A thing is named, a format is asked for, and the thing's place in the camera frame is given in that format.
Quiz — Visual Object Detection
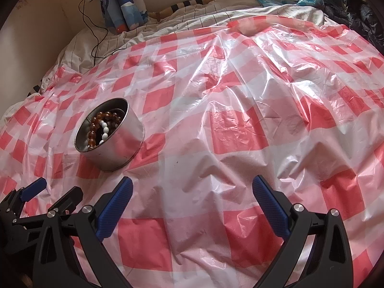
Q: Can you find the blue printed curtain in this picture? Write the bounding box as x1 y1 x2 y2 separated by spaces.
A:
93 0 148 33

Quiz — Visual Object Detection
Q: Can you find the striped pillow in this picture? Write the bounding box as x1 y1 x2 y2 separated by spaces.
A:
156 0 261 21

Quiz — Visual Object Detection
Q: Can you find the black plastic bag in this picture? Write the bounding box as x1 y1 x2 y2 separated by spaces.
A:
324 0 384 54

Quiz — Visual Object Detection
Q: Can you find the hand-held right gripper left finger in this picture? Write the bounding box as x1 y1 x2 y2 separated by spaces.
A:
31 177 134 288

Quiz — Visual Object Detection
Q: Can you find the red white checked plastic sheet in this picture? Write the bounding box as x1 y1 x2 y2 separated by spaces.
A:
0 13 384 288

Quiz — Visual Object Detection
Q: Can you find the white striped bedsheet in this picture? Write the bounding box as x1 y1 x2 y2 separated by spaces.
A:
39 0 327 93

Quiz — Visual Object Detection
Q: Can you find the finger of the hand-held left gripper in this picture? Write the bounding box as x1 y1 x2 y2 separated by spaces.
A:
0 178 48 219
48 187 84 213

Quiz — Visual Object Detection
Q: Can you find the round metal tin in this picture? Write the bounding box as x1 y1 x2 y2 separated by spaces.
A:
73 97 145 172

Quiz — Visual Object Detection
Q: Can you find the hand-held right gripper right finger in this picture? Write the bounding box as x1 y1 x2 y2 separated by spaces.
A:
252 175 353 288

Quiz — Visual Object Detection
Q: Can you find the blue plastic bag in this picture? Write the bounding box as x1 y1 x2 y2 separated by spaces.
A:
292 0 325 7

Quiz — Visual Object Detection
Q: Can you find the amber bead bracelet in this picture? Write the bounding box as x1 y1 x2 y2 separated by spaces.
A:
87 111 123 150

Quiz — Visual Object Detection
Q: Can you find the white bead bracelet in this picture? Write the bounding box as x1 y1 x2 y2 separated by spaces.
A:
100 120 110 143

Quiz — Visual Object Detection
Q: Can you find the black cable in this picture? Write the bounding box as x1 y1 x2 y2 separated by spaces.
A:
78 0 109 66

